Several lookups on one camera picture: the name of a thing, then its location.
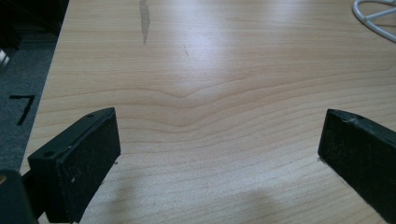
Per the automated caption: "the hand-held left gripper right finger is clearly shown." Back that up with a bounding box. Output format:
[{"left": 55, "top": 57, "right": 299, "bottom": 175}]
[{"left": 317, "top": 108, "right": 396, "bottom": 224}]

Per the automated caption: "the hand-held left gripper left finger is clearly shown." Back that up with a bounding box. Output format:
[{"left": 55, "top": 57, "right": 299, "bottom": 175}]
[{"left": 27, "top": 106, "right": 122, "bottom": 224}]

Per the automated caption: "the white wire display rack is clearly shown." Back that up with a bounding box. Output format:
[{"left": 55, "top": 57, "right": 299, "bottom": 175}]
[{"left": 351, "top": 0, "right": 396, "bottom": 44}]

